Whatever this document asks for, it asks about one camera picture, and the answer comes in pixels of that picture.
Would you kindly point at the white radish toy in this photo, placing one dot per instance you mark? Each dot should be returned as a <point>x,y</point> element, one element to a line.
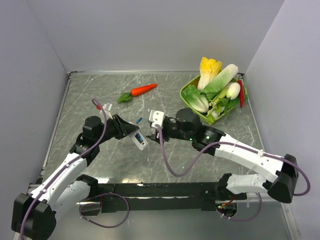
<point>233,90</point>

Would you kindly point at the green plastic basket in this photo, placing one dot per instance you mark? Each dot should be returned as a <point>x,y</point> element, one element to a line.
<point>210,96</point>

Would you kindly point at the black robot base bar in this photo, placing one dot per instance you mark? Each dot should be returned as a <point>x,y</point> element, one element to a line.
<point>115,197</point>

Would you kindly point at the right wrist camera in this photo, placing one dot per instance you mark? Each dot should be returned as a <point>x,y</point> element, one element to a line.
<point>156,118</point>

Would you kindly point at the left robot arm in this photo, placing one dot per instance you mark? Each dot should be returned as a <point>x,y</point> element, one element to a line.
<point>35,215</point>

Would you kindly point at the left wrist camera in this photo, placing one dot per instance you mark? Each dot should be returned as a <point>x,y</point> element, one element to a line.
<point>106,108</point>

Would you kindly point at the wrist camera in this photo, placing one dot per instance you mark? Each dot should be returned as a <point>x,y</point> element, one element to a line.
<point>106,108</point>
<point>156,118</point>

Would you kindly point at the green celery stalk toy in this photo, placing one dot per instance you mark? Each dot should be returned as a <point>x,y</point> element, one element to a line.
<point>217,106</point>

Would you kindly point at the green romaine lettuce toy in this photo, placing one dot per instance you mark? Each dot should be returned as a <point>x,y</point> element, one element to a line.
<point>221,80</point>

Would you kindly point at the yellow napa cabbage toy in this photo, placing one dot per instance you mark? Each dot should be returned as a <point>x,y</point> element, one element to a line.
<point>208,69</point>

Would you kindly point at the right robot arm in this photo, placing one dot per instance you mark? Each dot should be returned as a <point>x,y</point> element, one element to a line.
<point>274,175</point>

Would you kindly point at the red chili pepper toy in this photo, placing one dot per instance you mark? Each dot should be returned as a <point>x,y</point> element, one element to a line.
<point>241,95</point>

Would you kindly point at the white remote control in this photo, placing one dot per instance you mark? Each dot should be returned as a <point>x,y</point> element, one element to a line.
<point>135,141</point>

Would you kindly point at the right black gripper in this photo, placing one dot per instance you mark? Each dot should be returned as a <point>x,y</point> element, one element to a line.
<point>164,137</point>

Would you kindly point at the green leafy cabbage toy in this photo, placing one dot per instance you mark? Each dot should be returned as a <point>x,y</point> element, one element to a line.
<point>195,99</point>

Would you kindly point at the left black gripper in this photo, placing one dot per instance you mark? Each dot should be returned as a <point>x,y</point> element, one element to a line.
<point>122,127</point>

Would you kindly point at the orange toy carrot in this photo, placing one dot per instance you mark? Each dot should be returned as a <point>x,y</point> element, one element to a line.
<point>135,92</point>

